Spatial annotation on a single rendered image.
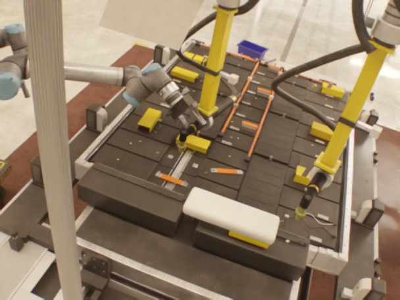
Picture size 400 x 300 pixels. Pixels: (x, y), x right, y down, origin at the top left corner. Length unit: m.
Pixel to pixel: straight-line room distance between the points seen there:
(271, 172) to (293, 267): 0.60
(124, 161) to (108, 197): 0.32
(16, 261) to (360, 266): 1.49
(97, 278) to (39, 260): 0.26
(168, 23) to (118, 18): 0.19
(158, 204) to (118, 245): 0.22
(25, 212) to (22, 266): 0.25
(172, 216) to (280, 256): 0.43
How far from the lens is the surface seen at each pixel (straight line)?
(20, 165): 3.36
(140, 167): 1.82
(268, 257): 1.49
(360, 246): 2.01
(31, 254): 1.74
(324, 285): 2.93
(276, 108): 2.41
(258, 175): 1.90
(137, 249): 1.54
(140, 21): 1.50
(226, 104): 1.93
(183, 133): 1.68
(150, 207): 1.52
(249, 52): 3.33
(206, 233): 1.48
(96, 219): 1.62
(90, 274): 1.61
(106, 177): 1.62
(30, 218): 1.80
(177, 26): 1.54
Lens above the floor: 2.24
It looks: 40 degrees down
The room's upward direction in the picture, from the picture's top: 12 degrees clockwise
